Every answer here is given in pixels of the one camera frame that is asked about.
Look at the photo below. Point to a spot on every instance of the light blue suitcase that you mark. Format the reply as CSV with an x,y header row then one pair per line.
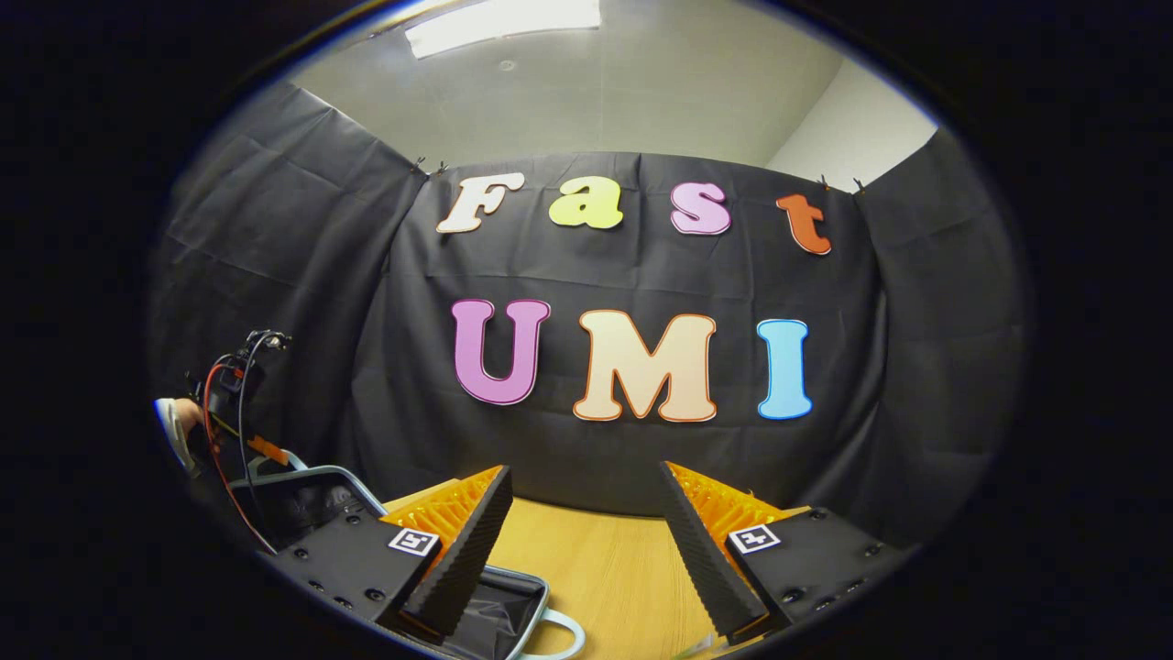
x,y
307,500

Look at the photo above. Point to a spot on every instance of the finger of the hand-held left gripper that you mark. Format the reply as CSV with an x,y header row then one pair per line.
x,y
268,450

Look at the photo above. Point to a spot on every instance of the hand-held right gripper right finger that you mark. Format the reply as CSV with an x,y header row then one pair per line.
x,y
710,559

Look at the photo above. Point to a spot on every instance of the long ceiling light panel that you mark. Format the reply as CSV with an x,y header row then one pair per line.
x,y
499,23

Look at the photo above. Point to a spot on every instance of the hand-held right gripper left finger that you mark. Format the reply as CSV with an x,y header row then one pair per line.
x,y
463,559

